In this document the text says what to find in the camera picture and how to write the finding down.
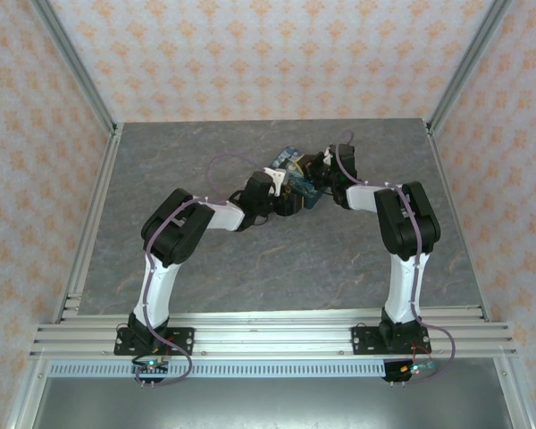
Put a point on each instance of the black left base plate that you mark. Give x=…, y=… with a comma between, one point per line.
x=183, y=337

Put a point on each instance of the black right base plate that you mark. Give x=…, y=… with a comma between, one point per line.
x=366, y=339

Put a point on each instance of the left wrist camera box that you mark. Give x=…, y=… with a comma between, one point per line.
x=274, y=179

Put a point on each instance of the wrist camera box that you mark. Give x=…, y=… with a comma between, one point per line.
x=328, y=155
x=274, y=179

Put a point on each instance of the aluminium lower frame strut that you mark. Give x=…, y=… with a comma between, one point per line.
x=24, y=397
x=513, y=397

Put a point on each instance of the grey metal sheet panel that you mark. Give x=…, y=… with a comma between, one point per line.
x=272, y=402

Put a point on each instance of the aluminium table edge rail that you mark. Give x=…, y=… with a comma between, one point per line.
x=272, y=317

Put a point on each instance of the aluminium table side rail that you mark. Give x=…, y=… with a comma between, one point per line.
x=109, y=170
x=442, y=179

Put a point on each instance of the wide aluminium mounting beam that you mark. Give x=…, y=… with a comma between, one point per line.
x=272, y=339

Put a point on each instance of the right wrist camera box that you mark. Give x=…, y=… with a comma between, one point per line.
x=328, y=155

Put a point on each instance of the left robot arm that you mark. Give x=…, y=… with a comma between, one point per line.
x=161, y=286

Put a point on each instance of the starry night tin box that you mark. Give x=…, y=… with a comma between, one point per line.
x=288, y=154

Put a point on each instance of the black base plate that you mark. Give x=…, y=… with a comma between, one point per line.
x=366, y=339
x=183, y=337

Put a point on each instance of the aluminium frame post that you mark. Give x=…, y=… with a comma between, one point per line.
x=72, y=58
x=470, y=58

